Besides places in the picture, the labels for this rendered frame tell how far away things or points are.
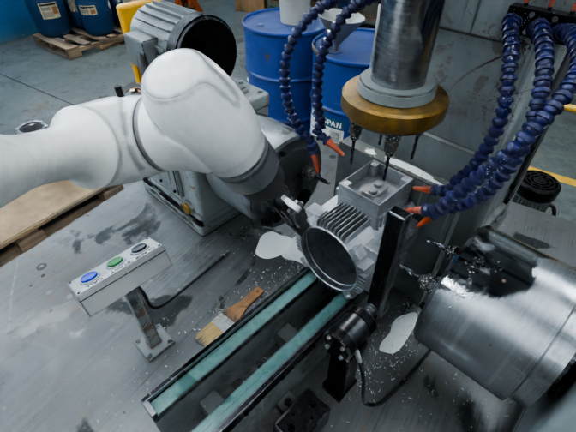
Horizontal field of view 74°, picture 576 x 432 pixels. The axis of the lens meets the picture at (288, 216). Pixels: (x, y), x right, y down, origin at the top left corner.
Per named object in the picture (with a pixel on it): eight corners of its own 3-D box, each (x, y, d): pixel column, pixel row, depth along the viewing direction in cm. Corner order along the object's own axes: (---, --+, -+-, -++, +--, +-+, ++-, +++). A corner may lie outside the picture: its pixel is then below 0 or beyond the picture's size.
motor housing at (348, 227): (346, 223, 101) (355, 164, 89) (409, 262, 92) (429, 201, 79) (293, 264, 91) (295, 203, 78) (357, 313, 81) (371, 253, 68)
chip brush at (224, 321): (254, 285, 102) (254, 283, 101) (267, 295, 99) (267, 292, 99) (193, 339, 90) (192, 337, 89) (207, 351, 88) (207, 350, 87)
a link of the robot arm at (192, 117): (273, 111, 53) (194, 127, 58) (217, 18, 40) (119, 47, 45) (266, 179, 49) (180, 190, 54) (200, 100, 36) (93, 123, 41)
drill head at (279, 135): (245, 155, 126) (238, 81, 109) (331, 207, 107) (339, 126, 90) (181, 189, 113) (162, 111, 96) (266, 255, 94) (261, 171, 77)
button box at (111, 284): (159, 255, 82) (147, 235, 79) (173, 265, 77) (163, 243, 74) (79, 304, 73) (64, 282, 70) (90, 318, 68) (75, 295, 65)
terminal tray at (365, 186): (368, 184, 89) (372, 159, 84) (407, 206, 83) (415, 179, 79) (334, 208, 83) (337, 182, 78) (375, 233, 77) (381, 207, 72)
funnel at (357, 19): (330, 51, 227) (333, 3, 210) (367, 59, 217) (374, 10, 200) (308, 65, 211) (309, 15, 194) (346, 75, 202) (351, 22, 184)
